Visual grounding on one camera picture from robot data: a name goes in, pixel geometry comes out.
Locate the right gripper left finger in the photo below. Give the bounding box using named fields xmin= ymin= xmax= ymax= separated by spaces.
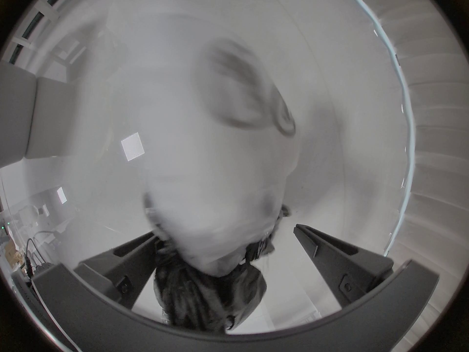
xmin=74 ymin=231 xmax=159 ymax=309

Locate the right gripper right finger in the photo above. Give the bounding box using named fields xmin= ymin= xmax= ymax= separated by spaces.
xmin=293 ymin=224 xmax=395 ymax=311

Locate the black plastic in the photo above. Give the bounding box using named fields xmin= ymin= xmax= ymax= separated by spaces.
xmin=145 ymin=204 xmax=292 ymax=334

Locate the white printed plastic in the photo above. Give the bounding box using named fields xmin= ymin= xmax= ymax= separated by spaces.
xmin=141 ymin=13 xmax=299 ymax=278

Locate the white curtain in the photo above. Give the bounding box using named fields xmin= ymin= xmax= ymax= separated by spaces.
xmin=331 ymin=0 xmax=469 ymax=344

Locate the window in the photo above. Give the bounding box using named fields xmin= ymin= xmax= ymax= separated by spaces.
xmin=4 ymin=0 xmax=96 ymax=69

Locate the black cable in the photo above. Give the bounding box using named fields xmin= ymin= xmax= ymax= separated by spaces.
xmin=24 ymin=230 xmax=52 ymax=270

